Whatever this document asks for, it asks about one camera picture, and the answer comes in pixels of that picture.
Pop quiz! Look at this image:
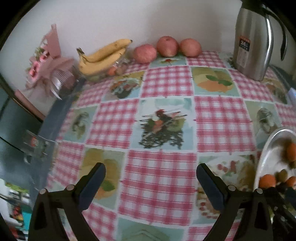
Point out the orange tangerine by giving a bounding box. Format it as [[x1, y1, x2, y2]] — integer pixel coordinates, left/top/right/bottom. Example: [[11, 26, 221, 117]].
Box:
[[258, 174, 276, 189], [286, 143, 296, 162]]

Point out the large steel plate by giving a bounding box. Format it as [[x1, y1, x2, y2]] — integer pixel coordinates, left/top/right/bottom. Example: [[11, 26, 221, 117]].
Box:
[[253, 127, 295, 190]]

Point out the checkered picture tablecloth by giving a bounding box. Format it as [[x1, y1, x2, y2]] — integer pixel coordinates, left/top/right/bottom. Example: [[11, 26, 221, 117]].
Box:
[[46, 51, 295, 240]]

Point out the pink flower bouquet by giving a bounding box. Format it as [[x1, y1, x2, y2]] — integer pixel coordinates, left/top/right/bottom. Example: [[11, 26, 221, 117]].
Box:
[[25, 24, 77, 100]]

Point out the steel thermos jug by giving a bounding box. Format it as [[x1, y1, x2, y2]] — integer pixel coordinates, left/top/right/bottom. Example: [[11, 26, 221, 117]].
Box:
[[232, 1, 287, 81]]

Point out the clear glass fruit bowl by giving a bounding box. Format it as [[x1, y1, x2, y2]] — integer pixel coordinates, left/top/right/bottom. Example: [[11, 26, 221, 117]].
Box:
[[76, 47, 128, 80]]

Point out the yellow banana bunch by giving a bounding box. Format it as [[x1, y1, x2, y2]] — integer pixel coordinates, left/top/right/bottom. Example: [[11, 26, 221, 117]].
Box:
[[76, 39, 133, 76]]

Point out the red apple right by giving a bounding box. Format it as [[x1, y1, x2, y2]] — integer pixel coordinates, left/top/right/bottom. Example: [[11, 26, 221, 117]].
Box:
[[180, 38, 202, 57]]

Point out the red apple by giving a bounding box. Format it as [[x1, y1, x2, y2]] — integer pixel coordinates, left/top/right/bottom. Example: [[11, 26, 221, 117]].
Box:
[[157, 36, 179, 57], [132, 44, 157, 64], [180, 38, 202, 57]]

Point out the red apple middle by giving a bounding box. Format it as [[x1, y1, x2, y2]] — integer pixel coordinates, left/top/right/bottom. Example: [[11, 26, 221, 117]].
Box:
[[157, 36, 179, 57]]

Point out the red apple left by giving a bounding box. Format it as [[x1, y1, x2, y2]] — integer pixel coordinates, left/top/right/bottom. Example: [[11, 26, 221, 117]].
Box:
[[132, 44, 157, 64]]

